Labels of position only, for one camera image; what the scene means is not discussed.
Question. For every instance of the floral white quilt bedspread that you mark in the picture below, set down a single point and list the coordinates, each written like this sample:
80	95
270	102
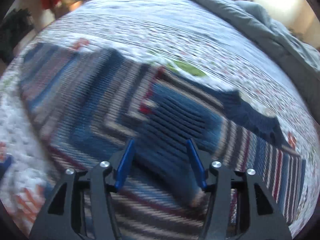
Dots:
179	35

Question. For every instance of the striped knit sweater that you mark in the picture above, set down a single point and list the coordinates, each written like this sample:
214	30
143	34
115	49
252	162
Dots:
85	106

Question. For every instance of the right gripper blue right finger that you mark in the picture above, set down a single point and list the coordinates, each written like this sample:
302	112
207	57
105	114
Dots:
257	214

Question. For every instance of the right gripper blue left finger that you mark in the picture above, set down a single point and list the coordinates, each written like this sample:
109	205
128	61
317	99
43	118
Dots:
63	214

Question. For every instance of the grey blue comforter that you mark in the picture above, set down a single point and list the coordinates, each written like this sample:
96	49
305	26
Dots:
297	59

